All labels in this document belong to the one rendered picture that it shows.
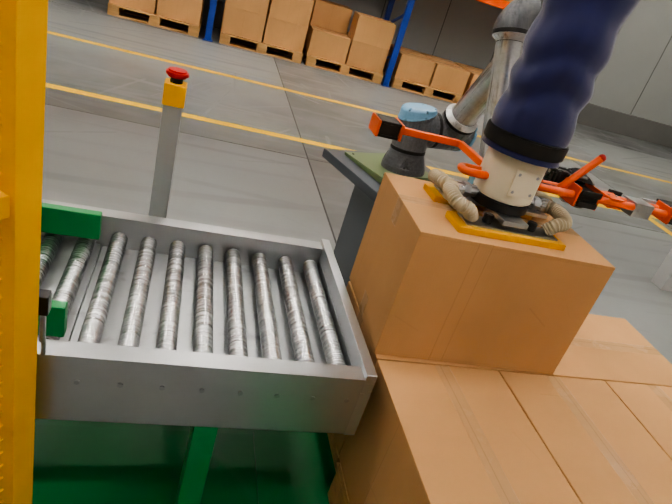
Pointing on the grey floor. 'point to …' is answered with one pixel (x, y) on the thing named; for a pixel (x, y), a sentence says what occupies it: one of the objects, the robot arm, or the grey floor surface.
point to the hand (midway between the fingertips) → (587, 195)
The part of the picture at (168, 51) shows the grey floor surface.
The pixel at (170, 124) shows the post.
